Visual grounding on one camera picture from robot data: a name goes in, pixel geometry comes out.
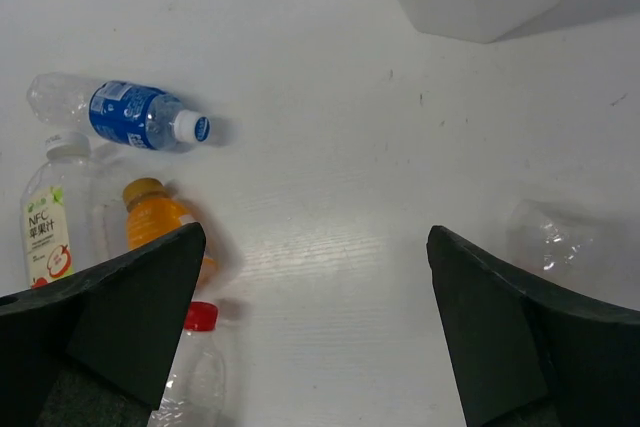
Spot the orange juice bottle gold cap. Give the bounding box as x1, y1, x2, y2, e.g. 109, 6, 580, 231
122, 177, 220, 291

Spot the apple juice clear bottle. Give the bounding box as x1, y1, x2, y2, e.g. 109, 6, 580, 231
20, 132, 128, 288

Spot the red cap water bottle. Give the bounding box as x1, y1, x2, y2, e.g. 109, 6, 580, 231
148, 301, 225, 426

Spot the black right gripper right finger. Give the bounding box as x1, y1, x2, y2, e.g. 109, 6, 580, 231
426, 226, 639, 426

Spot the crushed clear bottle yellow cap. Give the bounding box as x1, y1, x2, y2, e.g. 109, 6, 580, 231
505, 199, 621, 296

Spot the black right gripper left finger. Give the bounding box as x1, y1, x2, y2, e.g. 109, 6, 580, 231
1, 223, 205, 426

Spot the blue label clear bottle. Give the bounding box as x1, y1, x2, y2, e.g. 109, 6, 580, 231
26, 72, 211, 151

